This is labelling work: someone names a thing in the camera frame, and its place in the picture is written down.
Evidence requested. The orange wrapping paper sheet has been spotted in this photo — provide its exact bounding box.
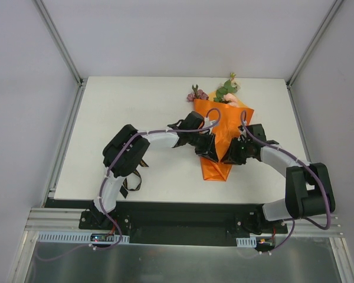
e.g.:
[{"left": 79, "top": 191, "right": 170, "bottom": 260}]
[{"left": 194, "top": 93, "right": 254, "bottom": 182}]

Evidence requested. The mauve fake rose stem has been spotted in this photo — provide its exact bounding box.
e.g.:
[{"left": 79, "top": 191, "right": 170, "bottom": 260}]
[{"left": 186, "top": 85, "right": 209, "bottom": 102}]

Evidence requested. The pink fake rose stem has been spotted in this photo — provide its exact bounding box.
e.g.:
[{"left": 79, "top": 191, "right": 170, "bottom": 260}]
[{"left": 222, "top": 93, "right": 240, "bottom": 108}]

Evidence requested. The white fake rose stem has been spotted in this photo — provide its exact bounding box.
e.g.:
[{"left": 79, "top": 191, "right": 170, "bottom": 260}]
[{"left": 213, "top": 73, "right": 240, "bottom": 103}]

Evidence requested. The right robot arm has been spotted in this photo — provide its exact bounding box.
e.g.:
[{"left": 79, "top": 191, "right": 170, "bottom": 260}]
[{"left": 221, "top": 124, "right": 336, "bottom": 233}]

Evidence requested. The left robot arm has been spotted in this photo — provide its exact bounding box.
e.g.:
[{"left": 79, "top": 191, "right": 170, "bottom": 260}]
[{"left": 89, "top": 108, "right": 221, "bottom": 229}]

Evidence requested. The black ribbon with gold text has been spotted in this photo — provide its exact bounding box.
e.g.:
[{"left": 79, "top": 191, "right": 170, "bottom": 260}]
[{"left": 120, "top": 169, "right": 142, "bottom": 198}]

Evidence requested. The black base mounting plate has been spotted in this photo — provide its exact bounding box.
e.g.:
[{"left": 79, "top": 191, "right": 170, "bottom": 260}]
[{"left": 78, "top": 201, "right": 287, "bottom": 246}]

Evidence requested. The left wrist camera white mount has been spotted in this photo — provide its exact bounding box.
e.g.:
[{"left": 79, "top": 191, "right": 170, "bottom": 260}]
[{"left": 201, "top": 117, "right": 216, "bottom": 131}]

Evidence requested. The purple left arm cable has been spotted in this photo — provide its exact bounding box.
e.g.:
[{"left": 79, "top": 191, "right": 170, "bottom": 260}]
[{"left": 99, "top": 108, "right": 222, "bottom": 245}]

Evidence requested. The right white slotted cable duct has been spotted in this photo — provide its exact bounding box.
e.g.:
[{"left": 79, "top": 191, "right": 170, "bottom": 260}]
[{"left": 235, "top": 236, "right": 274, "bottom": 248}]

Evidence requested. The white slotted cable duct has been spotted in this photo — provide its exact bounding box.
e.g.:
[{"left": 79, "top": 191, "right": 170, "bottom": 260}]
[
  {"left": 235, "top": 236, "right": 274, "bottom": 248},
  {"left": 38, "top": 231, "right": 130, "bottom": 245}
]

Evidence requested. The left white slotted cable duct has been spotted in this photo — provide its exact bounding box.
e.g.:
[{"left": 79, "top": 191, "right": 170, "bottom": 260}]
[{"left": 38, "top": 231, "right": 130, "bottom": 245}]

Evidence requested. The right aluminium frame post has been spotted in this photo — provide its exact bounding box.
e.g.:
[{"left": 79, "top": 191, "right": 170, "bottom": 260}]
[{"left": 286, "top": 0, "right": 346, "bottom": 90}]

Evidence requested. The aluminium frame post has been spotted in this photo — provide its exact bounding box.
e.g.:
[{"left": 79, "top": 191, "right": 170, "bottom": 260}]
[
  {"left": 286, "top": 0, "right": 346, "bottom": 90},
  {"left": 32, "top": 0, "right": 84, "bottom": 86}
]

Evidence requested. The left aluminium frame post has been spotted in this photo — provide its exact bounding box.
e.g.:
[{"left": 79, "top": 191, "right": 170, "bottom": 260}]
[{"left": 32, "top": 0, "right": 84, "bottom": 86}]

